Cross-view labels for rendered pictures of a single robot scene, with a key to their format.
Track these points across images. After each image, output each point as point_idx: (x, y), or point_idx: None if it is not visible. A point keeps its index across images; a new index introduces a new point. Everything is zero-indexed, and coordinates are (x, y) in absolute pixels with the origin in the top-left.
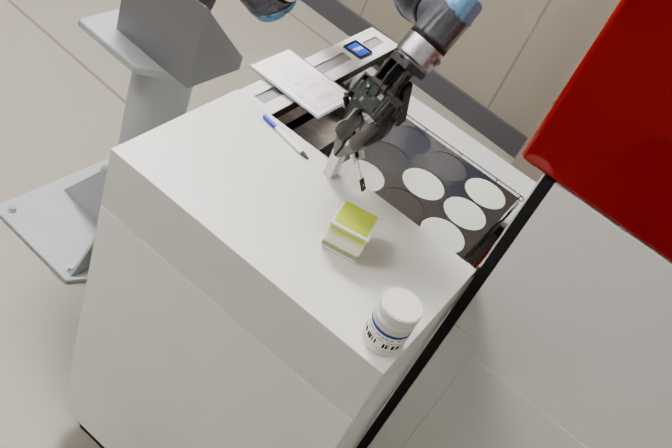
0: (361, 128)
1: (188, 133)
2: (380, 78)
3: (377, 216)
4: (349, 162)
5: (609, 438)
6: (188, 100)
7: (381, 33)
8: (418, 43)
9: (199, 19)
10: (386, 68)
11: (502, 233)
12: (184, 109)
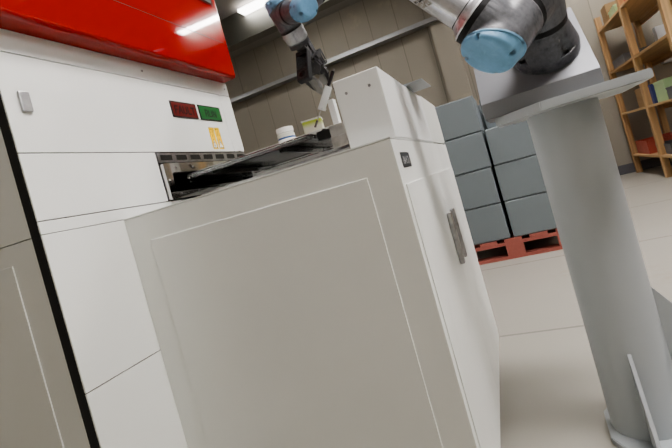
0: (318, 81)
1: None
2: (312, 51)
3: (302, 121)
4: (325, 110)
5: None
6: (544, 171)
7: (360, 72)
8: (295, 29)
9: None
10: (310, 45)
11: (236, 124)
12: (545, 180)
